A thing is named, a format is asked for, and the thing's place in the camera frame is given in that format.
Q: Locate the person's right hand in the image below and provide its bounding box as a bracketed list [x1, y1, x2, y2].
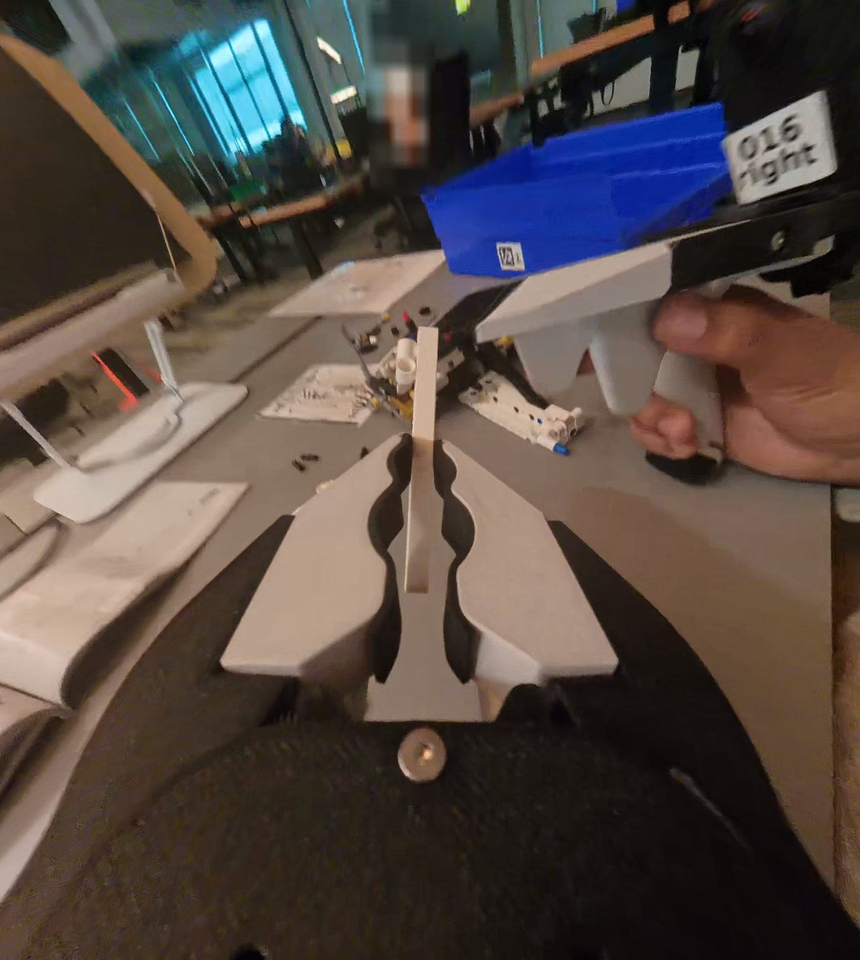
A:
[631, 288, 860, 485]

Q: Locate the white monitor stand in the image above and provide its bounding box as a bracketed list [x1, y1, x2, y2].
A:
[0, 318, 251, 524]

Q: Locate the long white lego beam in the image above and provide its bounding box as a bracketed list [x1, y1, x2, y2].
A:
[403, 326, 440, 595]

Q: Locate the partly built lego aircraft model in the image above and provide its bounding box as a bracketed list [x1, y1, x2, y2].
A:
[343, 303, 587, 457]

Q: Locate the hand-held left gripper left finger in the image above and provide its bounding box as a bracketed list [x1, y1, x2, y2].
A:
[220, 433, 413, 702]

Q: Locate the zebra striped sticker sheet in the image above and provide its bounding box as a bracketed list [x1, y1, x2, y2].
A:
[259, 363, 378, 427]

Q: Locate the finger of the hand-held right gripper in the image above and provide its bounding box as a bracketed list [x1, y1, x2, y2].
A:
[475, 243, 674, 345]

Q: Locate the open instruction booklet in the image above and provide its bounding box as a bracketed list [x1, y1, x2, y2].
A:
[0, 480, 251, 864]

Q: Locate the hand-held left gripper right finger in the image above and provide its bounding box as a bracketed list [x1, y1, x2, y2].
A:
[439, 441, 618, 710]

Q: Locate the white printed paper sheet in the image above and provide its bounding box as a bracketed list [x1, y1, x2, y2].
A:
[268, 249, 447, 320]

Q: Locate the blue plastic bin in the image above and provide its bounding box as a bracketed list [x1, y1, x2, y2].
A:
[421, 101, 732, 280]

